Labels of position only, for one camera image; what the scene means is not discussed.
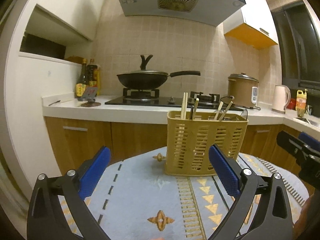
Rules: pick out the black wok with lid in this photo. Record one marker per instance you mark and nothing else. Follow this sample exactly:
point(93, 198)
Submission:
point(146, 79)

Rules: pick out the yellow oil bottle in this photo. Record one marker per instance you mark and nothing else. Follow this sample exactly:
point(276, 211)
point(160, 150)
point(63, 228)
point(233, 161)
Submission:
point(301, 99)

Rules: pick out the black plastic spoon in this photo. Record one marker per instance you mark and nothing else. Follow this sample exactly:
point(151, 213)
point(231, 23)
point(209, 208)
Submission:
point(191, 112)

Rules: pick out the dark window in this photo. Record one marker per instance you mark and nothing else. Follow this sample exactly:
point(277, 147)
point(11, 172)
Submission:
point(299, 46)

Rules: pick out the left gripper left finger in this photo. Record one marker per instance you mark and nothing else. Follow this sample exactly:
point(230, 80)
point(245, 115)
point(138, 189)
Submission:
point(45, 215)

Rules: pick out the white orange wall cabinet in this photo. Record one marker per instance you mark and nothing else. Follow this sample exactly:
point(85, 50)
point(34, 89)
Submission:
point(252, 24)

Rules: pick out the white electric kettle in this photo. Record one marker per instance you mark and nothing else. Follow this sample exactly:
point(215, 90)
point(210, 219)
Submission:
point(281, 98)

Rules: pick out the yellow sauce bottle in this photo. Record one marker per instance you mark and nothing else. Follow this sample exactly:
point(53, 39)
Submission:
point(98, 80)

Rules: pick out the dark soy sauce bottle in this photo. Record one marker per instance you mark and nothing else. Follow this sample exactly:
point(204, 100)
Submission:
point(82, 81)

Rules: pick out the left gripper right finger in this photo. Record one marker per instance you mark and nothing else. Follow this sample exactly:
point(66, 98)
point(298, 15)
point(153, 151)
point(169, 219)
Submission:
point(272, 218)

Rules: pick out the brown rice cooker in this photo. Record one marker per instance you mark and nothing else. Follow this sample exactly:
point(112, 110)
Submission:
point(244, 89)

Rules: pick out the red label sauce bottle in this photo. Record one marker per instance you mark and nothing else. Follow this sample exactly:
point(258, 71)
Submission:
point(92, 73)

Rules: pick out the metal spatula on stand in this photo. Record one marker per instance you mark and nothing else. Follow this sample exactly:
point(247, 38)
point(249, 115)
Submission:
point(88, 98)

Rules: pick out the patterned blue tablecloth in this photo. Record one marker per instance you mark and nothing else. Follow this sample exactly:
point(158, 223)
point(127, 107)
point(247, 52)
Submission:
point(135, 199)

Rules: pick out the black gas stove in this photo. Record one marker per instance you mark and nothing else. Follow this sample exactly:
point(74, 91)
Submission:
point(152, 98)

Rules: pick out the tan plastic utensil basket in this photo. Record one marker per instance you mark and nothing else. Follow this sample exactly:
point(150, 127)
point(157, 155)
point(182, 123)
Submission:
point(188, 141)

